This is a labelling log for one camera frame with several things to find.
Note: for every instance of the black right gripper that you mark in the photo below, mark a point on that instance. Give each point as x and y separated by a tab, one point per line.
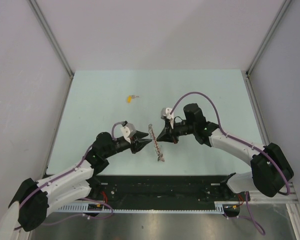
168	134

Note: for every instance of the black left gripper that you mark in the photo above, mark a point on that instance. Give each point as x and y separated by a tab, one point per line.
138	145

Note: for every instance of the red handled metal key holder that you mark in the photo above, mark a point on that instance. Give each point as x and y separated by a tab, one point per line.
160	156

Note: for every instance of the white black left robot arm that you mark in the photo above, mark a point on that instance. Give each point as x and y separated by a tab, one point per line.
39	198

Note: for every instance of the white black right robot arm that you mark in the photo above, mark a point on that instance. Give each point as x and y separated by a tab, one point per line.
270	169

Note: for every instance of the key with yellow tag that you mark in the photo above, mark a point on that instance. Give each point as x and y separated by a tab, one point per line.
131	97

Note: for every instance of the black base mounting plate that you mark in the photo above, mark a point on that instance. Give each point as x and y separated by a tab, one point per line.
208	187

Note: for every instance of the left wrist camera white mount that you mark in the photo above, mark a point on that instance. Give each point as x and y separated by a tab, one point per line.
128	130

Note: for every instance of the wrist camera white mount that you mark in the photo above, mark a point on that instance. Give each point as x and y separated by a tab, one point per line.
167	114
128	130

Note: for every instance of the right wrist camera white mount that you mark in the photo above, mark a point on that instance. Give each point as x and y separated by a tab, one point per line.
167	114

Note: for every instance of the grey slotted cable duct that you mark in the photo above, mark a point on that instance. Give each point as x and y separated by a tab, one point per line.
202	208

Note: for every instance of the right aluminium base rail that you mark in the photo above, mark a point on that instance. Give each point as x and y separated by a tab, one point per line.
256	197

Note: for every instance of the left aluminium frame post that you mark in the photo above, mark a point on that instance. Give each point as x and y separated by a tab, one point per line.
38	13

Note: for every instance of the aluminium frame post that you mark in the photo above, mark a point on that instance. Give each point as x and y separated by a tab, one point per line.
38	13
286	4

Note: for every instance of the right aluminium frame post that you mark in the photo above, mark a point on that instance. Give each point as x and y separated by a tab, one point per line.
286	4

